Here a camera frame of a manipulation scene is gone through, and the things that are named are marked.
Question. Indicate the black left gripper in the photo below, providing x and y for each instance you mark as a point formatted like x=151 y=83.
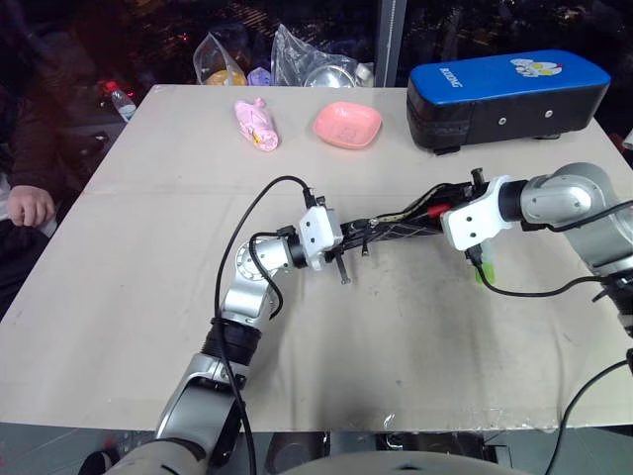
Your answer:
x=351 y=237

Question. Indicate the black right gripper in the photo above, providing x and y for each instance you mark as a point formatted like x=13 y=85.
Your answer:
x=474 y=190

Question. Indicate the red marker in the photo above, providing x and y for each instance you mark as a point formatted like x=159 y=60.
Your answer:
x=439 y=211

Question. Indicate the black grid pouch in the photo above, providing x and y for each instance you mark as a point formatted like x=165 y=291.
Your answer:
x=395 y=230

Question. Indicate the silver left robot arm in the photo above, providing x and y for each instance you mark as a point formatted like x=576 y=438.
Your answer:
x=247 y=302

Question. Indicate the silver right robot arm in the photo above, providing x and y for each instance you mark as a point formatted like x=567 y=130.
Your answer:
x=569 y=198

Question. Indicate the green highlighter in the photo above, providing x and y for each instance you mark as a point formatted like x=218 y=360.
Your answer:
x=487 y=272

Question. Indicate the bystander bare hand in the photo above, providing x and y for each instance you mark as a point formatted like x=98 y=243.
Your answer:
x=28 y=204

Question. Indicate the pink soap dish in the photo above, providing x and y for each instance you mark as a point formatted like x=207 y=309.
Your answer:
x=347 y=124

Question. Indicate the blue and black case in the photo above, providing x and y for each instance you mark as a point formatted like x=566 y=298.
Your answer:
x=504 y=99

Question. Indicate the small white bottle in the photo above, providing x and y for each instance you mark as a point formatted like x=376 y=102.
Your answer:
x=364 y=74

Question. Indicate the pink soft toy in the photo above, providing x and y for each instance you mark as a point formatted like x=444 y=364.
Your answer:
x=257 y=123

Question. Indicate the dark rounded shape under table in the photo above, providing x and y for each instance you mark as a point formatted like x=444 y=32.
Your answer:
x=293 y=452
x=95 y=462

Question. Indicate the small purple object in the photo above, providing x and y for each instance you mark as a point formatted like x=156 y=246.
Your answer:
x=259 y=76

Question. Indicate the grey robot torso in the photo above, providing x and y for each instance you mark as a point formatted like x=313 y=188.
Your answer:
x=346 y=465

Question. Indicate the clear crumpled plastic bag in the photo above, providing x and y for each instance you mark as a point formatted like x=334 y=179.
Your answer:
x=297 y=54

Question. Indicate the clear bag with orange fruit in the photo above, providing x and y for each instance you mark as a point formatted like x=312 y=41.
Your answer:
x=220 y=66

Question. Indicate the clear red-capped water bottle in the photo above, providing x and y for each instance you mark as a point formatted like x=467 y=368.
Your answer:
x=122 y=103

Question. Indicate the bystander dark jacket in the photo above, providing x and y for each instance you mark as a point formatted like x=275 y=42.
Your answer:
x=44 y=114

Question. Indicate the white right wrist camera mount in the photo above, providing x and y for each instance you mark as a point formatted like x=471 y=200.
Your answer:
x=470 y=220

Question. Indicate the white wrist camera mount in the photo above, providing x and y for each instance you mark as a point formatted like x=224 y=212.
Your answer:
x=316 y=232
x=470 y=220

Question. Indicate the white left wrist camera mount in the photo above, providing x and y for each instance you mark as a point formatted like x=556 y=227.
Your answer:
x=316 y=232

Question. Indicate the grey window frame post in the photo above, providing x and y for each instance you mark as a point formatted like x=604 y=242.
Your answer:
x=389 y=42

